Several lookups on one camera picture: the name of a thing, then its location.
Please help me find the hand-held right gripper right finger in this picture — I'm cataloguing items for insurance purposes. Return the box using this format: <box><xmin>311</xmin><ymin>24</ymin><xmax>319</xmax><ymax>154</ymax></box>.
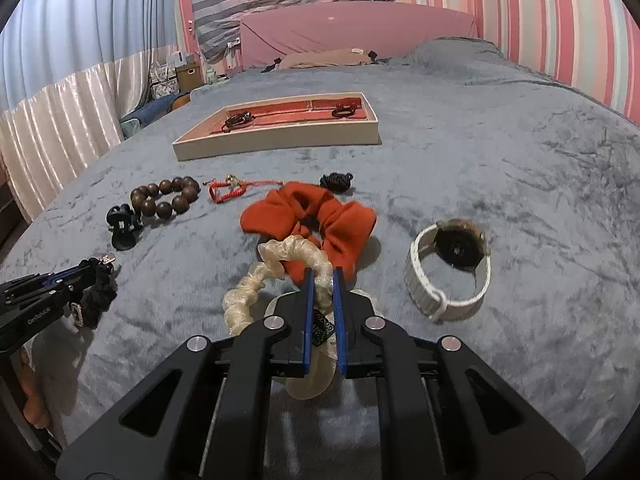
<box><xmin>332</xmin><ymin>266</ymin><xmax>587</xmax><ymax>480</ymax></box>

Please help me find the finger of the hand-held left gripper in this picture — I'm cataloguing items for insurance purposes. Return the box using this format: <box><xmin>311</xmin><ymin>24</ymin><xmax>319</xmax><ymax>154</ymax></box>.
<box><xmin>0</xmin><ymin>258</ymin><xmax>102</xmax><ymax>299</ymax></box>
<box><xmin>0</xmin><ymin>280</ymin><xmax>89</xmax><ymax>314</ymax></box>

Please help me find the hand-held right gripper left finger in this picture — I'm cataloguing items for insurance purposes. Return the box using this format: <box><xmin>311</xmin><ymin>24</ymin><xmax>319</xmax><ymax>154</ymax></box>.
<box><xmin>56</xmin><ymin>268</ymin><xmax>317</xmax><ymax>480</ymax></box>

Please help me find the black scrunchie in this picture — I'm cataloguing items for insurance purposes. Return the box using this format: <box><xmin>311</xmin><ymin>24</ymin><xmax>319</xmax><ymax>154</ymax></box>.
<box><xmin>70</xmin><ymin>255</ymin><xmax>119</xmax><ymax>330</ymax></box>

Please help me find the cream sheer scrunchie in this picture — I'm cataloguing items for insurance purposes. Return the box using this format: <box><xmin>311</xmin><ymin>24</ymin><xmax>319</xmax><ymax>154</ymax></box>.
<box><xmin>222</xmin><ymin>239</ymin><xmax>386</xmax><ymax>401</ymax></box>

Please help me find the black hair claw clip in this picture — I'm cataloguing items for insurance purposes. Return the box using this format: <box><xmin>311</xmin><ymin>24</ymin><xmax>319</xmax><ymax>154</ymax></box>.
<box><xmin>106</xmin><ymin>203</ymin><xmax>142</xmax><ymax>251</ymax></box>

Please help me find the red fabric scrunchie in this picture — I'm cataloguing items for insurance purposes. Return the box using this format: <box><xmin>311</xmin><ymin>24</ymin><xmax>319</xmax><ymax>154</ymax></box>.
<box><xmin>240</xmin><ymin>183</ymin><xmax>378</xmax><ymax>283</ymax></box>

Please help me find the wooden bead bracelet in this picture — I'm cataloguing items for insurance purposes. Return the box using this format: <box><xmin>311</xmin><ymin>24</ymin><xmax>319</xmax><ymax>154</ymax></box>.
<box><xmin>130</xmin><ymin>176</ymin><xmax>202</xmax><ymax>220</ymax></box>

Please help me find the small black knot hair tie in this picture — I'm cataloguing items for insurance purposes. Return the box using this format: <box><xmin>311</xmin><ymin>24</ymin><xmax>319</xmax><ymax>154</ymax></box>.
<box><xmin>320</xmin><ymin>171</ymin><xmax>355</xmax><ymax>193</ymax></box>

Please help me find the white band wrist watch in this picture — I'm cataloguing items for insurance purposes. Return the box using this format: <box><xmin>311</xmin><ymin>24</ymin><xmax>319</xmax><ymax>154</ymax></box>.
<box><xmin>410</xmin><ymin>218</ymin><xmax>493</xmax><ymax>323</ymax></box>

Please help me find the red string bracelet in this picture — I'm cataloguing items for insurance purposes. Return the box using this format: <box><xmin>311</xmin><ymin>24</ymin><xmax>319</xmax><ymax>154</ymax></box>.
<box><xmin>207</xmin><ymin>174</ymin><xmax>283</xmax><ymax>204</ymax></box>

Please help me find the beige jewelry tray red lining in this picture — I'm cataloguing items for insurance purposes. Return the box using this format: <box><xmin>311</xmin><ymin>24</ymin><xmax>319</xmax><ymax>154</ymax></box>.
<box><xmin>171</xmin><ymin>91</ymin><xmax>382</xmax><ymax>162</ymax></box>

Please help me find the person's left hand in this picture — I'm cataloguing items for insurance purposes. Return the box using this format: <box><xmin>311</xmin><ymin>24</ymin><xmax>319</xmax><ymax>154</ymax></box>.
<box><xmin>19</xmin><ymin>349</ymin><xmax>52</xmax><ymax>429</ymax></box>

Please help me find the blue folded cloth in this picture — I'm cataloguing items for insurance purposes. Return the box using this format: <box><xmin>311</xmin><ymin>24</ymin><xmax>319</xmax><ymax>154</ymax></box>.
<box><xmin>120</xmin><ymin>94</ymin><xmax>178</xmax><ymax>126</ymax></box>

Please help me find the cardboard box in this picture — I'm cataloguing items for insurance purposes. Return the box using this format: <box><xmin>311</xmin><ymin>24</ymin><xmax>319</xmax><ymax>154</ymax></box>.
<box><xmin>175</xmin><ymin>64</ymin><xmax>201</xmax><ymax>92</ymax></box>

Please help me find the blue and white curtain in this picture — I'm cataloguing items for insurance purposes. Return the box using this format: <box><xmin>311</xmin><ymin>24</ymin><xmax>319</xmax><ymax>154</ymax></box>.
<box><xmin>0</xmin><ymin>0</ymin><xmax>178</xmax><ymax>221</ymax></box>

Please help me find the tan pillow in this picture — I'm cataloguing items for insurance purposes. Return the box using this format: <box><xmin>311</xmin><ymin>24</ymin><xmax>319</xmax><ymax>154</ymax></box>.
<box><xmin>277</xmin><ymin>48</ymin><xmax>376</xmax><ymax>70</ymax></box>

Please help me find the pink headboard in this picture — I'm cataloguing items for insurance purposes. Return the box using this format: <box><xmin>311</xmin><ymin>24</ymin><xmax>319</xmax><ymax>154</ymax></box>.
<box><xmin>240</xmin><ymin>1</ymin><xmax>478</xmax><ymax>68</ymax></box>

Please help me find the dark cord bracelet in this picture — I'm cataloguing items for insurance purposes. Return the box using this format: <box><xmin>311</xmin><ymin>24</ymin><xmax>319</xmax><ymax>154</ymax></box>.
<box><xmin>221</xmin><ymin>111</ymin><xmax>257</xmax><ymax>132</ymax></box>

